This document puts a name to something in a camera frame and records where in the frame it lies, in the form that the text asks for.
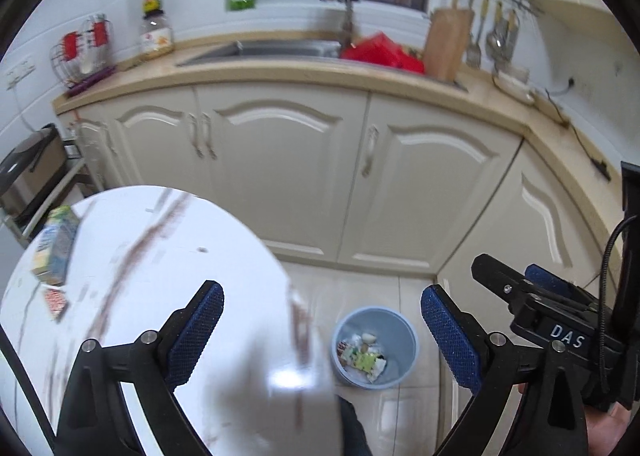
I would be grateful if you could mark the grey rice cooker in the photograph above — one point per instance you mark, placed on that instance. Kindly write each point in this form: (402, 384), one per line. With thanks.
(30, 171)

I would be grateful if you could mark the red basin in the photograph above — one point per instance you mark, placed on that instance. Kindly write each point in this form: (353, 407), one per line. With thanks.
(380, 51)

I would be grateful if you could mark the heap of mixed wrappers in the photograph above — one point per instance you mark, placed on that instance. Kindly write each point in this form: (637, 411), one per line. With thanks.
(365, 361)

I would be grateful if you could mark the beige kitchen countertop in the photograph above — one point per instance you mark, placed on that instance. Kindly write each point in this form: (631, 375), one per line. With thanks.
(500, 101)

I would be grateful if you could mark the metal skimmer spoon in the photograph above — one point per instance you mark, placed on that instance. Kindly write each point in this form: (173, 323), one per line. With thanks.
(510, 36)

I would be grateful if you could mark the small red patterned packet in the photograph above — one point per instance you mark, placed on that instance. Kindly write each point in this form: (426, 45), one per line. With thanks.
(55, 303)

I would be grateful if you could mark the cream kitchen cabinet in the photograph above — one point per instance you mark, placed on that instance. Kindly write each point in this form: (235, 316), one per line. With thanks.
(280, 176)

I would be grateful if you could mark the blue plastic waste bin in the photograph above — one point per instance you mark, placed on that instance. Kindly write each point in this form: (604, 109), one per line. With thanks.
(400, 333)

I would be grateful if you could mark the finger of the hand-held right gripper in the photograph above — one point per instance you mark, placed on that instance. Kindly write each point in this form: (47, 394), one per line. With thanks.
(500, 278)
(547, 278)

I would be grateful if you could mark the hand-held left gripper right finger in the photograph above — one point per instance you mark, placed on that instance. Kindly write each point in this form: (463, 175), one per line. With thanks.
(447, 331)

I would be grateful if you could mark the metal faucet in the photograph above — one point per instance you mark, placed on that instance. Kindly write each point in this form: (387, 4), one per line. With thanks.
(347, 16)

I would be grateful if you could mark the wooden cutting board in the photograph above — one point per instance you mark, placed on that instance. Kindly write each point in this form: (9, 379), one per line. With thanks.
(447, 44)

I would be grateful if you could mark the white wall power outlet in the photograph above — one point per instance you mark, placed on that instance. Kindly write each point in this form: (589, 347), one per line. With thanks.
(20, 76)

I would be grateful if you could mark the blue green carton box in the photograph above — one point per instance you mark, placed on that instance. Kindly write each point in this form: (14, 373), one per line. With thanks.
(55, 246)

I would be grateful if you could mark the person's right hand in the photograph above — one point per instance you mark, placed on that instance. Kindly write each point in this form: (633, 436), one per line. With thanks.
(602, 431)

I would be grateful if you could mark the steel sink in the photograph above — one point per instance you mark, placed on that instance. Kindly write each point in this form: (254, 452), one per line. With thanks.
(260, 49)

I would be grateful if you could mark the metal slotted spatula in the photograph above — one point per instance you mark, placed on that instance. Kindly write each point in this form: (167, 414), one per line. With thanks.
(474, 54)

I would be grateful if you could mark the metal ladle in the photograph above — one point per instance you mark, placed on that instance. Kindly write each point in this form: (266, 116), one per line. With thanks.
(494, 41)

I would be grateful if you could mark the white bowl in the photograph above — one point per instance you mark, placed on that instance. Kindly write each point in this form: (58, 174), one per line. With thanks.
(515, 84)

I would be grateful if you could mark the glass jar with white label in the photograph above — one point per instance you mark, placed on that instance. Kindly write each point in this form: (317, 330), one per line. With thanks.
(156, 44)

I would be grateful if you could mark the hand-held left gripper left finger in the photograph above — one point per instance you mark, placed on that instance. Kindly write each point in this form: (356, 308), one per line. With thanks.
(197, 331)

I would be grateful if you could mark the sauce bottle with green cap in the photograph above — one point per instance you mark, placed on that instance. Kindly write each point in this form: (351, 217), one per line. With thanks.
(153, 1)

